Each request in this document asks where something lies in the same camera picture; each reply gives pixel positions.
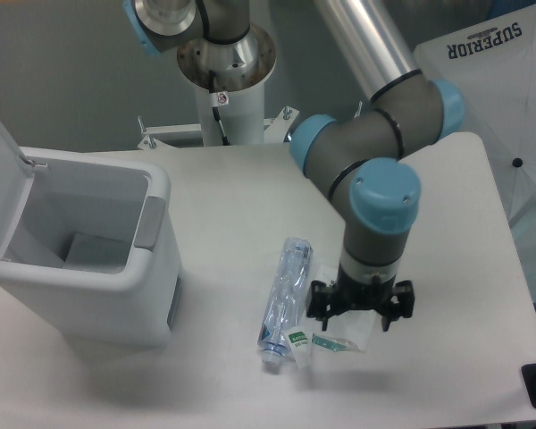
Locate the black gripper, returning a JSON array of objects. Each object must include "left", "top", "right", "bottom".
[{"left": 306, "top": 266, "right": 415, "bottom": 332}]

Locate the clear plastic wrapper bag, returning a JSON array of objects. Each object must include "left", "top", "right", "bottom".
[{"left": 284, "top": 262, "right": 377, "bottom": 369}]

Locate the crushed clear plastic bottle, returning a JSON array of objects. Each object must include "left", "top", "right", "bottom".
[{"left": 257, "top": 237, "right": 313, "bottom": 373}]

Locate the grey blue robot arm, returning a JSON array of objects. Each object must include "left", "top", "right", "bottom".
[{"left": 123, "top": 1, "right": 465, "bottom": 327}]

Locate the white trash can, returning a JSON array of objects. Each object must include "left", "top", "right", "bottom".
[{"left": 0, "top": 122, "right": 181, "bottom": 347}]

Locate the white superior umbrella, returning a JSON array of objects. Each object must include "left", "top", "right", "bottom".
[{"left": 415, "top": 4, "right": 536, "bottom": 228}]

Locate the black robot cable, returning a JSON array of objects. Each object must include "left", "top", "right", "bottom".
[{"left": 206, "top": 69, "right": 230, "bottom": 147}]

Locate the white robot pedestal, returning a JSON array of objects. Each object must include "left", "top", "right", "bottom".
[{"left": 177, "top": 24, "right": 276, "bottom": 146}]

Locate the white metal base frame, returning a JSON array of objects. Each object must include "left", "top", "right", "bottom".
[{"left": 138, "top": 105, "right": 301, "bottom": 150}]

